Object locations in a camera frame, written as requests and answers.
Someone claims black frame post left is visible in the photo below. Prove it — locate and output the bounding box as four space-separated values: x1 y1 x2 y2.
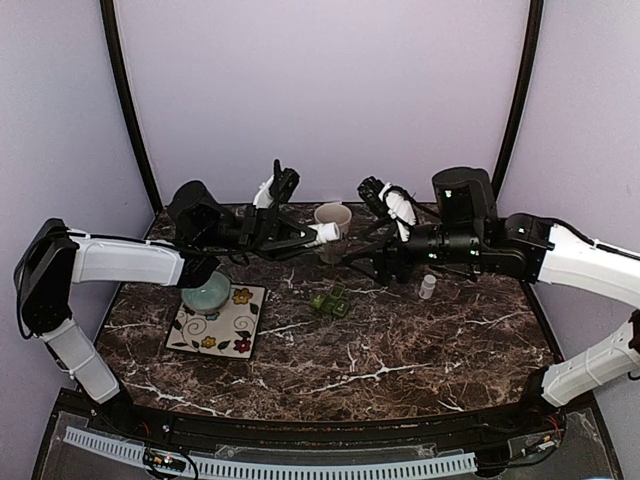
99 0 163 215

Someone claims white mug with coral pattern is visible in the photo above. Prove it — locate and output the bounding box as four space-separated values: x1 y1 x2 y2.
314 202 352 265

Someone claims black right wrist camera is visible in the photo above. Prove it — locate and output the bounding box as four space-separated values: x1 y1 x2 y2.
357 176 388 218

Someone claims white pill bottle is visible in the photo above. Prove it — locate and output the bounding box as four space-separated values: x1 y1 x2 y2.
419 274 437 300
306 222 341 248

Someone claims black front table rail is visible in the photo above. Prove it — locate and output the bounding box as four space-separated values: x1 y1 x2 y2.
49 387 596 459

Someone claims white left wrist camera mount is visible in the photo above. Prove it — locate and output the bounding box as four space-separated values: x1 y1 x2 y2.
253 175 274 209

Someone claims green weekly pill organizer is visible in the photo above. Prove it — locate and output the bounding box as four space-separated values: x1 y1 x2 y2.
311 283 351 318

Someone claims square floral plate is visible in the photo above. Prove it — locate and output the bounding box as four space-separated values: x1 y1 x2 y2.
165 284 268 360

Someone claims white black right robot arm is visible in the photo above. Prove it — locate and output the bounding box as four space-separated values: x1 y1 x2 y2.
344 167 639 434

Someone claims plain celadon green bowl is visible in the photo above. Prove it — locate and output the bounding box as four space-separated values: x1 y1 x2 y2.
181 272 231 314

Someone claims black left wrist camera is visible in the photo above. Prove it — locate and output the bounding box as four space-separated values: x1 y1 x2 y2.
270 159 300 203

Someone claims black frame post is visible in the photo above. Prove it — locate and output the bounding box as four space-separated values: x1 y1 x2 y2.
99 0 163 215
491 0 545 197

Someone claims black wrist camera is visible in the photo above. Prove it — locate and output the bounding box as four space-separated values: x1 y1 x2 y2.
357 176 388 218
270 159 300 203

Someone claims black frame post right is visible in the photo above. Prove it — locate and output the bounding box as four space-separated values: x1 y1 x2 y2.
491 0 545 197

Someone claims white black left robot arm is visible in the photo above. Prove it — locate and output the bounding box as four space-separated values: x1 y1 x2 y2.
14 180 338 436

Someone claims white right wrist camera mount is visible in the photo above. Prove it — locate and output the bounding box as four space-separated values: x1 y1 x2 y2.
379 183 417 242

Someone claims white slotted cable duct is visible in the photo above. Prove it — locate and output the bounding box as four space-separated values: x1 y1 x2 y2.
63 427 478 479

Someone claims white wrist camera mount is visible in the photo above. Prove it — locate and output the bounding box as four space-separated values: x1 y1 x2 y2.
253 175 274 209
379 183 417 242

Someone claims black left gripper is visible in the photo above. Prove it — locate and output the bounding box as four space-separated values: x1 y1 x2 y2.
199 204 323 260

